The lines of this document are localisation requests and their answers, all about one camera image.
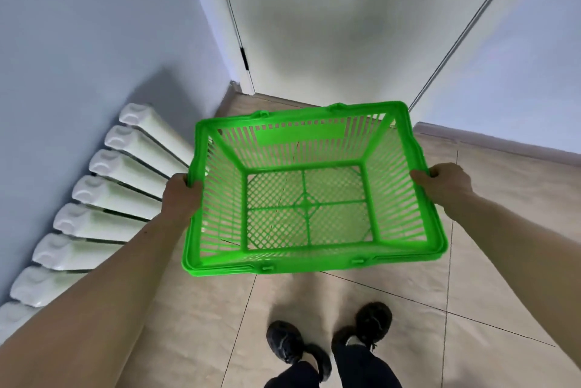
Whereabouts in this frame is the person's right hand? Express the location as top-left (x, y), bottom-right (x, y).
top-left (410, 163), bottom-right (475, 221)

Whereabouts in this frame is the person's left hand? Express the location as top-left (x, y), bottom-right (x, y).
top-left (161, 173), bottom-right (204, 228)

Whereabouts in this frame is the green plastic shopping basket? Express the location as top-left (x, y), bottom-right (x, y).
top-left (182, 101), bottom-right (449, 276)

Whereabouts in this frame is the person's left forearm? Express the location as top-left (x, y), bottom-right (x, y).
top-left (0, 214), bottom-right (191, 388)

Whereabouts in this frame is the person's right forearm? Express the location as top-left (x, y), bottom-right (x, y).
top-left (442, 192), bottom-right (581, 354)

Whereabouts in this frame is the white radiator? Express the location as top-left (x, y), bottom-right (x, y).
top-left (0, 103), bottom-right (210, 342)

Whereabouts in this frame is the person's right black shoe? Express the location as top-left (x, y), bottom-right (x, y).
top-left (332, 302), bottom-right (393, 356)

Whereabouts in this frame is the person's black shoe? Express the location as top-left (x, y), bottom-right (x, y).
top-left (266, 321), bottom-right (332, 383)
top-left (332, 302), bottom-right (393, 356)

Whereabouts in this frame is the white door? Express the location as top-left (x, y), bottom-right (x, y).
top-left (212, 0), bottom-right (532, 112)

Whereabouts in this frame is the person's left black shoe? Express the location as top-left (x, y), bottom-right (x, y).
top-left (266, 321), bottom-right (332, 383)

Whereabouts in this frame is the person's right trouser leg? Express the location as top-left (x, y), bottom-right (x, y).
top-left (333, 343), bottom-right (404, 388)

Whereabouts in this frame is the person's trouser leg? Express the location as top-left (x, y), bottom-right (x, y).
top-left (333, 343), bottom-right (404, 388)
top-left (262, 360), bottom-right (322, 388)

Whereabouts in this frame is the person's left trouser leg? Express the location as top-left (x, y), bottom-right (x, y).
top-left (262, 360), bottom-right (322, 388)

